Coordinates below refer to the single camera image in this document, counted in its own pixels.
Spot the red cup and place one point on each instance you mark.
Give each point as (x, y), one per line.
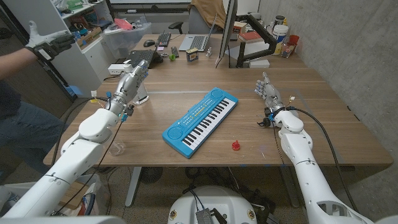
(293, 40)

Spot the computer monitor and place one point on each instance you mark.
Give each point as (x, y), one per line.
(228, 28)

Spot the grey table leg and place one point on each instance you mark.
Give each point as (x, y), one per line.
(289, 186)

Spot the red book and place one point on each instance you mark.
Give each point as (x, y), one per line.
(250, 36)

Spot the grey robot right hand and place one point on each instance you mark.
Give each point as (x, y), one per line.
(270, 92)

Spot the open cardboard box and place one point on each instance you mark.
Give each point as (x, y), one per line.
(90, 35)

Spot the black remote control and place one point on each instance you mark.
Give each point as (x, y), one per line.
(174, 51)

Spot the round black fan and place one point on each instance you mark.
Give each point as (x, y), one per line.
(150, 175)

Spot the black computer mouse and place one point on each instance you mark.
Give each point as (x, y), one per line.
(149, 43)

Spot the brown cardboard box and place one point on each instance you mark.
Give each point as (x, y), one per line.
(76, 196)

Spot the green package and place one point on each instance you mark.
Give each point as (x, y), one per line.
(74, 3)

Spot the clear plastic storage bin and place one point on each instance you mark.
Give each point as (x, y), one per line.
(124, 42)

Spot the white power strip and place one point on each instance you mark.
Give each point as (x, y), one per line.
(115, 69)

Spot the white plastic jar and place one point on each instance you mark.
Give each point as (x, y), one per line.
(280, 32)

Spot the small black keyboard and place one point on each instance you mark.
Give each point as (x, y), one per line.
(163, 39)

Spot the person's bare forearm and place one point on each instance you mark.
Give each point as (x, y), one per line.
(14, 63)

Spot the clear glass jar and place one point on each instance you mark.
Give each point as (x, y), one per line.
(287, 50)

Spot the black laptop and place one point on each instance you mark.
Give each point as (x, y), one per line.
(152, 57)

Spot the white orange box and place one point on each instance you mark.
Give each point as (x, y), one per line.
(239, 27)

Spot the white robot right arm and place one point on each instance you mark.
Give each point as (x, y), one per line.
(298, 149)

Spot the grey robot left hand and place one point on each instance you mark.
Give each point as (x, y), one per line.
(127, 88)

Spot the brown jacket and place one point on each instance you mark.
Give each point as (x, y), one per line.
(210, 11)

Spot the person's white-green gloved hand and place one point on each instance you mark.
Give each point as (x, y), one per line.
(46, 42)

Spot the white table leg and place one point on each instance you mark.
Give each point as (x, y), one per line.
(133, 186)

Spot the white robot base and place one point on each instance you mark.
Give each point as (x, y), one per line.
(214, 200)

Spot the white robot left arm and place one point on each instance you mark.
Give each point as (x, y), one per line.
(90, 130)

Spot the small silver figure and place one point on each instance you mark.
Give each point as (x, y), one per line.
(209, 52)

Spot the flat white box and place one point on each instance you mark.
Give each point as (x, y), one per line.
(259, 63)

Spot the grey office chair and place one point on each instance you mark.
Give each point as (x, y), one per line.
(199, 23)

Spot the small red toy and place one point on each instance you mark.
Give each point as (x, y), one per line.
(236, 145)

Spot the clear black-capped spray bottle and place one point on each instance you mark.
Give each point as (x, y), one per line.
(116, 148)

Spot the small green object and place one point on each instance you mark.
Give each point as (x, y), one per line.
(172, 57)

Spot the small yellow-blue box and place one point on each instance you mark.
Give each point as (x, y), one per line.
(192, 54)

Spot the person in blue jeans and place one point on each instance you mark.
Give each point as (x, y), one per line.
(25, 130)

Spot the pink package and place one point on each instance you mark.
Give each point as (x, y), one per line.
(122, 24)

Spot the silver laptop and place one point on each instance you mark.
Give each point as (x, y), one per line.
(197, 42)

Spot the blue toy piano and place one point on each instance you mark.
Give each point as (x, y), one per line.
(199, 121)

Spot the dark-lidded jar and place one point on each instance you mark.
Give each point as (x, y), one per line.
(279, 20)

